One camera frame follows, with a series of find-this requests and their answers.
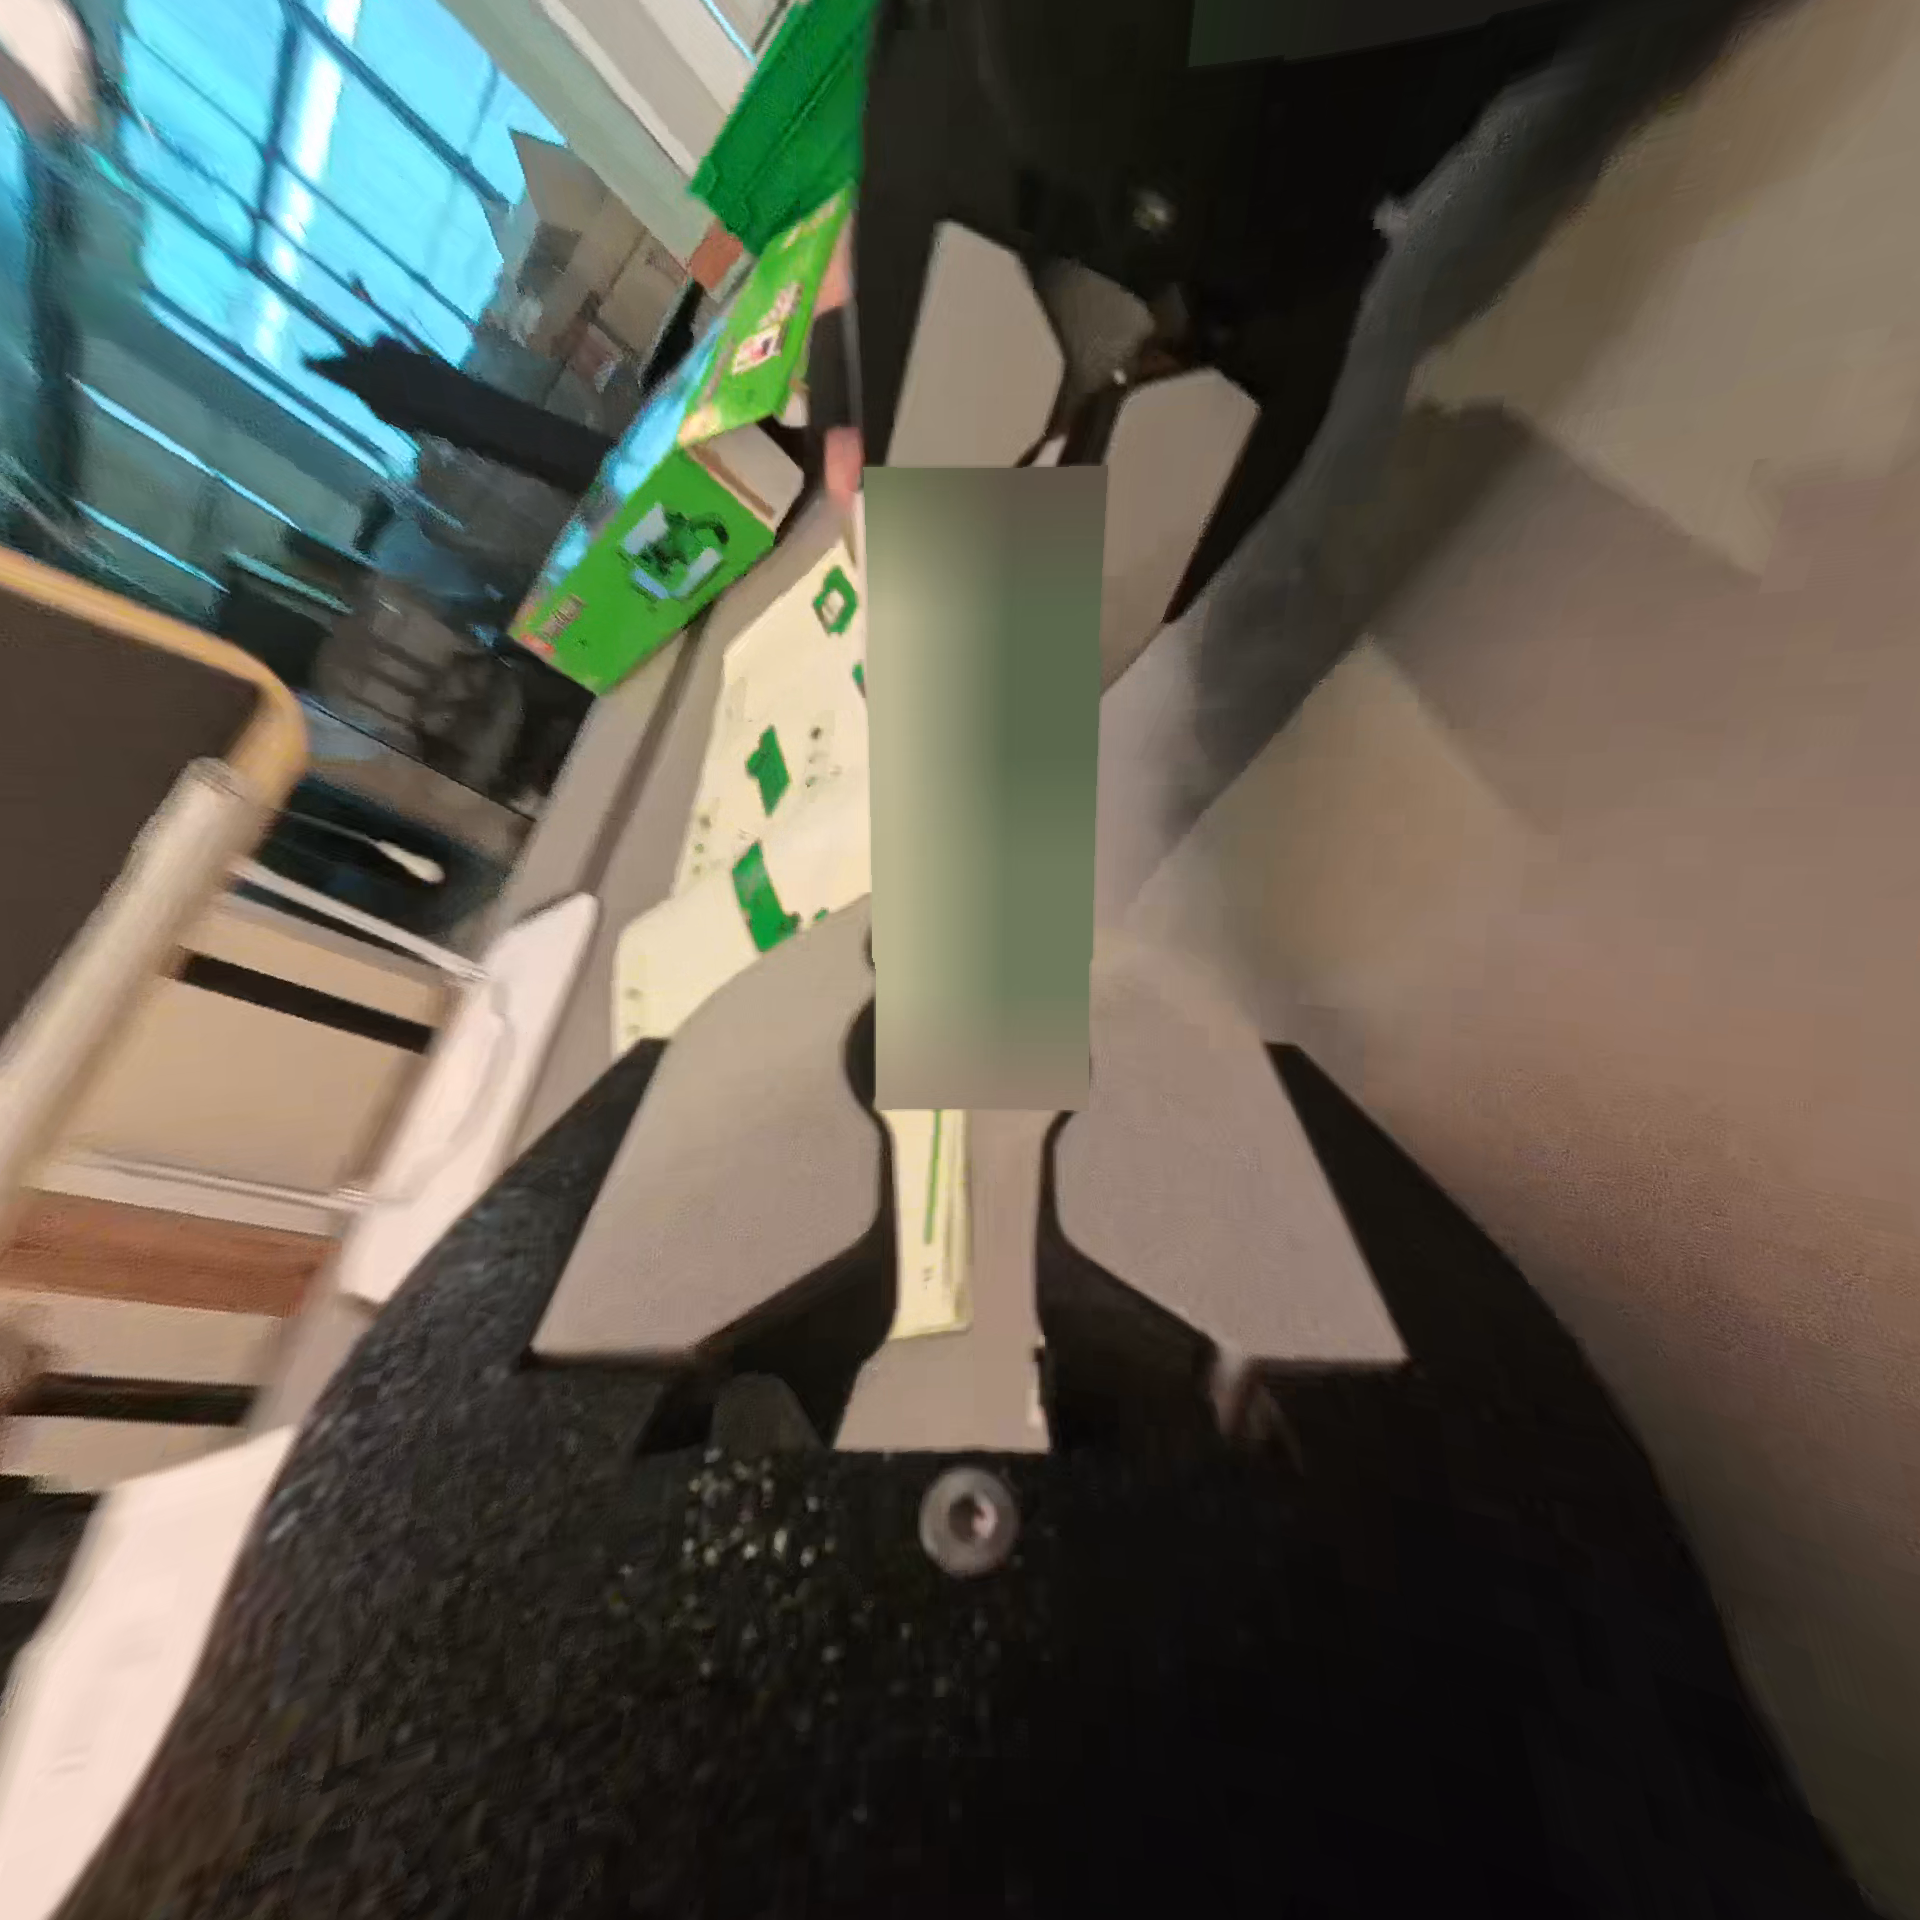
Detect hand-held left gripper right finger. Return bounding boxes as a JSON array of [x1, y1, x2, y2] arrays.
[[1039, 935, 1412, 1445]]

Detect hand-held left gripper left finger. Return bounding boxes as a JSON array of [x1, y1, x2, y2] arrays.
[[527, 900, 895, 1451]]

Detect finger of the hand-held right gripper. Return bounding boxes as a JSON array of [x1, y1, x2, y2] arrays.
[[1104, 366, 1264, 695], [884, 220, 1072, 469]]

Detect person's right hand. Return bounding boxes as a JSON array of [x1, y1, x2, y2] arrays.
[[813, 281, 874, 510]]

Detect white stand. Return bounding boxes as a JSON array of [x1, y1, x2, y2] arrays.
[[0, 754, 605, 1309]]

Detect green plastic bin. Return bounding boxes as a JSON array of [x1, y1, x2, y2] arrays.
[[685, 0, 880, 261]]

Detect green cardboard toy box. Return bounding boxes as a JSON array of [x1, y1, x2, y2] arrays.
[[504, 185, 859, 701]]

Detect building instruction booklet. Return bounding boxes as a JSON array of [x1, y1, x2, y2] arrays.
[[611, 537, 981, 1342]]

